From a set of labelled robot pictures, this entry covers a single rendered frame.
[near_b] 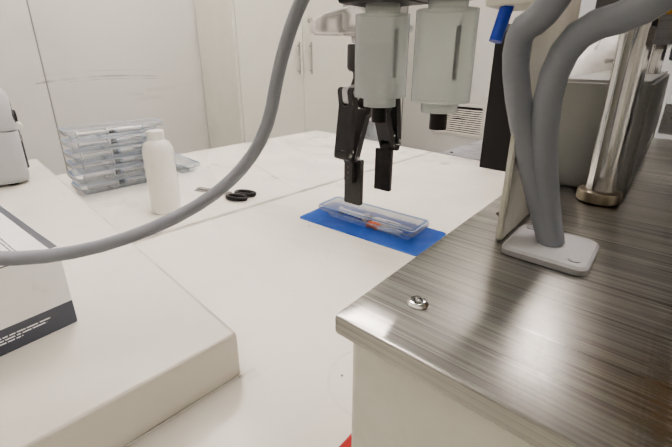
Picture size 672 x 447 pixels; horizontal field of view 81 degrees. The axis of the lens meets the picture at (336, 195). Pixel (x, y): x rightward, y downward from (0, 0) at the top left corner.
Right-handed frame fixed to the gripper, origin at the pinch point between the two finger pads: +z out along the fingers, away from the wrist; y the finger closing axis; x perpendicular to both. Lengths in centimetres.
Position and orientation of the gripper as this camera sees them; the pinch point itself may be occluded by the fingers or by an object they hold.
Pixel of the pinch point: (369, 179)
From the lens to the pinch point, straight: 62.3
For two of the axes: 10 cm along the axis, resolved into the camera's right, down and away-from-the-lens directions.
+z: 0.0, 9.4, 3.4
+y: 6.2, -2.6, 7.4
